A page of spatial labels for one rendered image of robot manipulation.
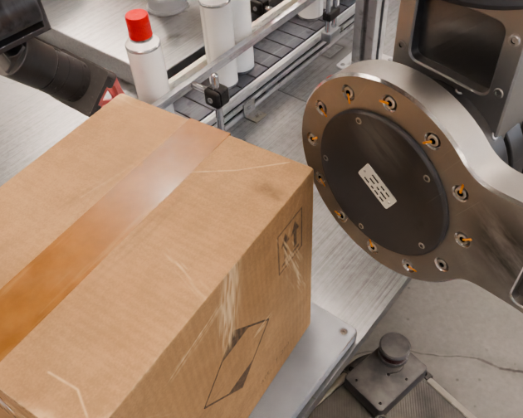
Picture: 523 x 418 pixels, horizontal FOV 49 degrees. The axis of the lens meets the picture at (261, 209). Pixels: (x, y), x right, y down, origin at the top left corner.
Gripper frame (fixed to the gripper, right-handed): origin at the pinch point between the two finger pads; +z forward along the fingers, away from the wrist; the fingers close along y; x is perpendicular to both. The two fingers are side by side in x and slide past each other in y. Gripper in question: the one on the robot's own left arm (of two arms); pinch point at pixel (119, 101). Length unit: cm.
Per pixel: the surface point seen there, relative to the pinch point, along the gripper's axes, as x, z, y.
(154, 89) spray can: -4.0, 3.6, -1.9
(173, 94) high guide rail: -4.5, 5.9, -3.7
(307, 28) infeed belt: -28.5, 36.9, -1.1
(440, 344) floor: 24, 108, -44
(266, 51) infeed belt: -20.1, 29.8, 0.7
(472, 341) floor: 19, 112, -50
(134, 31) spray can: -9.9, -3.6, -0.5
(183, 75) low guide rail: -8.5, 15.5, 4.2
